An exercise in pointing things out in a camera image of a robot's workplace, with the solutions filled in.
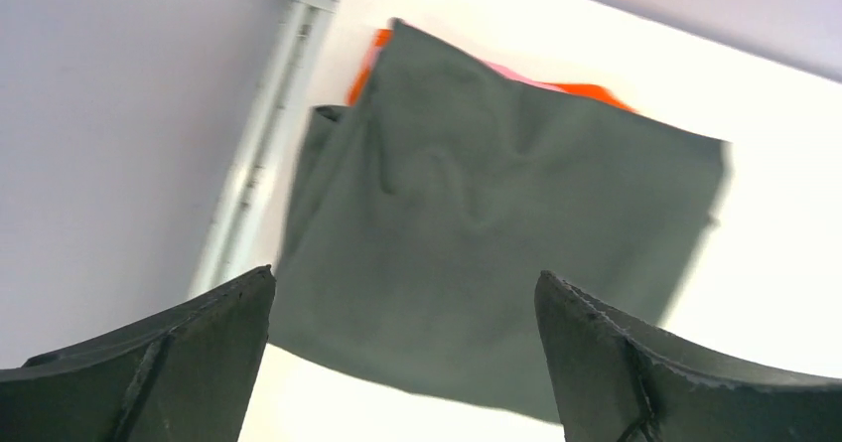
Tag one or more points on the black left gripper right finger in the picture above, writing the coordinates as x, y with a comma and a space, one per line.
618, 378

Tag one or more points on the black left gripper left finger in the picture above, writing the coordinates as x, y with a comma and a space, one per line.
184, 374

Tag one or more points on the dark grey t shirt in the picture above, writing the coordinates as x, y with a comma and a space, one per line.
421, 217

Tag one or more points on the folded orange t shirt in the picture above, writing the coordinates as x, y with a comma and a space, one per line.
381, 38

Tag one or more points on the folded pink t shirt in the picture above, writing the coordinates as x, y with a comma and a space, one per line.
371, 59

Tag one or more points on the aluminium frame rail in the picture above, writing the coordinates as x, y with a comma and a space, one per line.
277, 110

